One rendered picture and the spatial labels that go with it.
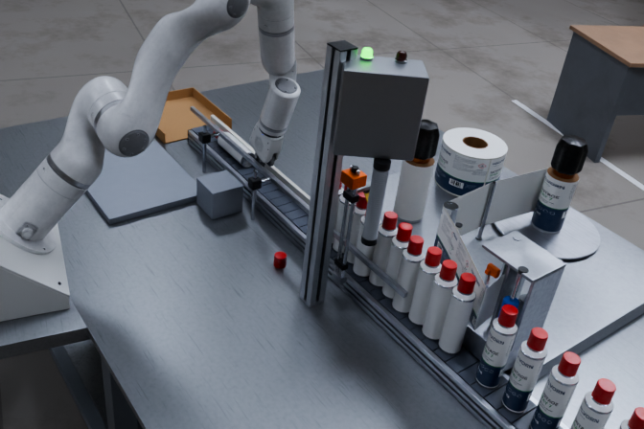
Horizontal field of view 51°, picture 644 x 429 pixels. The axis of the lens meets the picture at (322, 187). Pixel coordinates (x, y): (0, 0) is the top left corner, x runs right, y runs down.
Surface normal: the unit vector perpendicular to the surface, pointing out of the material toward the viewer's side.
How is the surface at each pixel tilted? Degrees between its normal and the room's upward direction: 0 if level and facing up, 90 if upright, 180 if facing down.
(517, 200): 90
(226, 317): 0
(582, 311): 0
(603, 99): 90
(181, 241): 0
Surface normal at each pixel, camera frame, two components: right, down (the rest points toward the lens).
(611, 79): -0.97, 0.04
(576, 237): 0.10, -0.84
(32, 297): 0.40, 0.52
